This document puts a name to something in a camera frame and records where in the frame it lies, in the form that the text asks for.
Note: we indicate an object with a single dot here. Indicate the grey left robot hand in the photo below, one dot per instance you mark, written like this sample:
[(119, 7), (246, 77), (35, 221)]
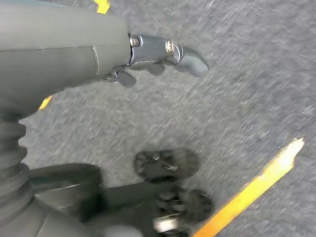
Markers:
[(49, 49)]

